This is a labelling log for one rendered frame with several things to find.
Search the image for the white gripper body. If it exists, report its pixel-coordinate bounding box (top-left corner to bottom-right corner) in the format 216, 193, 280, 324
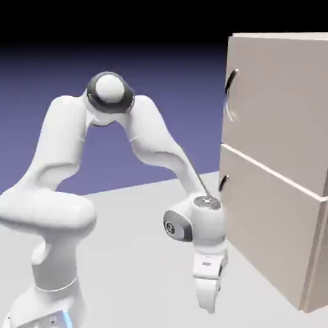
193, 275, 223, 315

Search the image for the small beige cabinet door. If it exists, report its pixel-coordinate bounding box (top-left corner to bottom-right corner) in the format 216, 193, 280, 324
218, 143, 323, 311

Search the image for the beige cabinet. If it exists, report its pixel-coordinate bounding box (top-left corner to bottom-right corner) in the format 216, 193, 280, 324
217, 31, 328, 314

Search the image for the large beige cabinet door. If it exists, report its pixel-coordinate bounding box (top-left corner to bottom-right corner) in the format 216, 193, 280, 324
220, 32, 328, 199

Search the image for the short curved metal handle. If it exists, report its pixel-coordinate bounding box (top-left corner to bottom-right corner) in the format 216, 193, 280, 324
218, 174, 230, 193

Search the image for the long curved metal handle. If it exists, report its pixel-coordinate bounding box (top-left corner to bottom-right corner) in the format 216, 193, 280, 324
224, 68, 240, 123

